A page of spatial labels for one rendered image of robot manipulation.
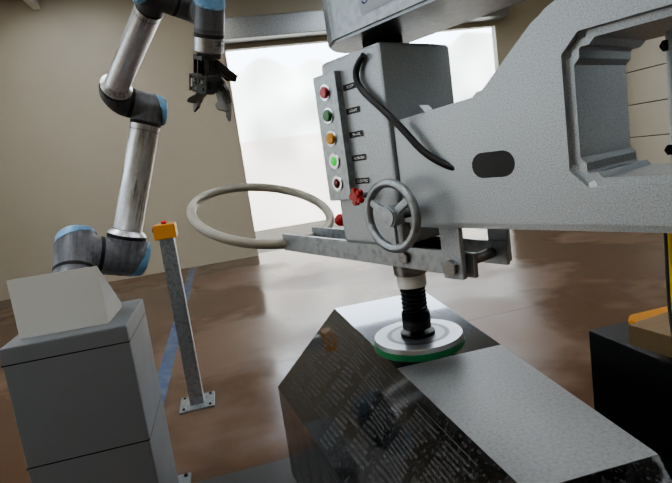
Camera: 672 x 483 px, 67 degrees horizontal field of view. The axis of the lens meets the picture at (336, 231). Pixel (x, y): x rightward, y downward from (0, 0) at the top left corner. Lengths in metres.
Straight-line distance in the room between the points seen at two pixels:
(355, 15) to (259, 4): 7.22
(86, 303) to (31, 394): 0.33
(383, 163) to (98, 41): 7.38
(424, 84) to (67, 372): 1.48
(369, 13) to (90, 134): 7.20
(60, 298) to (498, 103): 1.58
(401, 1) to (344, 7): 0.16
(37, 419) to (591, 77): 1.88
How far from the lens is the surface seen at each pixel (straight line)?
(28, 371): 2.03
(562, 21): 0.86
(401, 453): 1.10
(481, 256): 1.09
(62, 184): 8.20
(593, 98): 0.91
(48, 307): 2.03
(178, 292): 3.05
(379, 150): 1.08
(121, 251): 2.17
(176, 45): 8.15
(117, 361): 1.95
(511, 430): 0.99
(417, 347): 1.20
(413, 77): 1.13
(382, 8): 1.08
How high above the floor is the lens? 1.31
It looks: 8 degrees down
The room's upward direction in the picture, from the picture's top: 8 degrees counter-clockwise
